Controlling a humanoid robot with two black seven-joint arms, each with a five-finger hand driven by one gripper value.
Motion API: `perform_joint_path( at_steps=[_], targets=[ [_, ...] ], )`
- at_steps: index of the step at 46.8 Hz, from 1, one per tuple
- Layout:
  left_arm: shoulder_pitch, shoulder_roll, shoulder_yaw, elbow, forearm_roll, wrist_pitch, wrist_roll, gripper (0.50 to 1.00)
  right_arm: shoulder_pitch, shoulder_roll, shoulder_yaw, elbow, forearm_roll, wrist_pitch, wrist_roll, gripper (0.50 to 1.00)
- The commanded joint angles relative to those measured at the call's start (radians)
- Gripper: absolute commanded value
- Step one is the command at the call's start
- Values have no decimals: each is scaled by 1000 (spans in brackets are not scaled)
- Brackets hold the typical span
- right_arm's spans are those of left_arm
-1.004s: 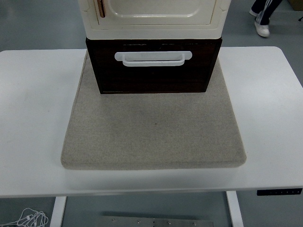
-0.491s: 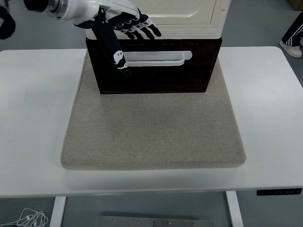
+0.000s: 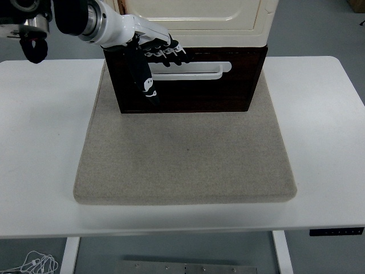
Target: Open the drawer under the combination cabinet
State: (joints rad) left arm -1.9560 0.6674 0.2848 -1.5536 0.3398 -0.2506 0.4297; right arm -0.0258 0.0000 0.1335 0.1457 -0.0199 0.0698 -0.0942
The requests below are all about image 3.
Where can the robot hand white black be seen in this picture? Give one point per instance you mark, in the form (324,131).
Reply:
(117,28)

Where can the dark wooden drawer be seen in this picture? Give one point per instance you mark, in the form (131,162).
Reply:
(245,68)

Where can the cream cabinet door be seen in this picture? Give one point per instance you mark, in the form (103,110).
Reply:
(199,11)

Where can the cream plastic cabinet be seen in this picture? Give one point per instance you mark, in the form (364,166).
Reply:
(222,38)

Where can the beige felt mat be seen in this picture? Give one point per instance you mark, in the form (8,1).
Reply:
(185,157)

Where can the white table leg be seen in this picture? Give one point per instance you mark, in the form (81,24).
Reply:
(69,257)
(283,254)

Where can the cardboard box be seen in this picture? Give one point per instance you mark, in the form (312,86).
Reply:
(357,5)

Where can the grey metal plate with screws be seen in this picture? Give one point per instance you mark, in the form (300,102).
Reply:
(171,268)

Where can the black table control panel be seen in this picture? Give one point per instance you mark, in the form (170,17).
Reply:
(336,231)

